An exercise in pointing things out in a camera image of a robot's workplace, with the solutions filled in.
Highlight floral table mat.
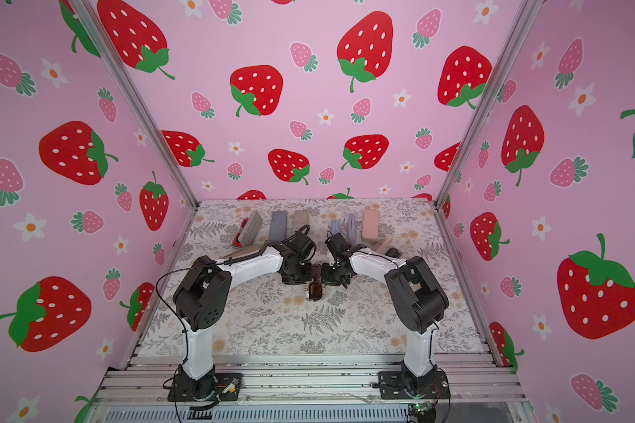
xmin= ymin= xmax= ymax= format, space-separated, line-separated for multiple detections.
xmin=138 ymin=198 xmax=485 ymax=358

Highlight blue-grey case purple glasses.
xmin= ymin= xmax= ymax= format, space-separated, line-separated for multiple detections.
xmin=268 ymin=211 xmax=288 ymax=243

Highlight grey case tan interior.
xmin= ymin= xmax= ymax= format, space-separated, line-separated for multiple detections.
xmin=347 ymin=213 xmax=357 ymax=246

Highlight electronics board with cables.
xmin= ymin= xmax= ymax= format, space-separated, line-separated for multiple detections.
xmin=406 ymin=402 xmax=437 ymax=423

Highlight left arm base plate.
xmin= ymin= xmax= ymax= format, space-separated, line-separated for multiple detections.
xmin=162 ymin=370 xmax=243 ymax=408

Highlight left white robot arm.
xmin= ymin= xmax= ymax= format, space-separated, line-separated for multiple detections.
xmin=170 ymin=225 xmax=317 ymax=382

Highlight grey case with red glasses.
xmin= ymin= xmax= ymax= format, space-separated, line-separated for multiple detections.
xmin=232 ymin=211 xmax=263 ymax=248

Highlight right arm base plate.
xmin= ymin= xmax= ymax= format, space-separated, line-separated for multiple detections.
xmin=371 ymin=369 xmax=451 ymax=401

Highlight pink case black glasses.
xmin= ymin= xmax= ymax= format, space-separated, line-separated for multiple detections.
xmin=375 ymin=234 xmax=401 ymax=258

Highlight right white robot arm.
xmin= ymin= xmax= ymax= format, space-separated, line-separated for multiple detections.
xmin=321 ymin=234 xmax=449 ymax=395

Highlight aluminium rail frame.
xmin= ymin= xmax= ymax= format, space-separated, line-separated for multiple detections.
xmin=82 ymin=352 xmax=536 ymax=422

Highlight pink case round glasses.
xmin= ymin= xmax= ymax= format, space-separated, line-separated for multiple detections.
xmin=362 ymin=208 xmax=380 ymax=243

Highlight grey case mint interior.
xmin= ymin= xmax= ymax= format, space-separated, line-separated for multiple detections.
xmin=289 ymin=210 xmax=310 ymax=234

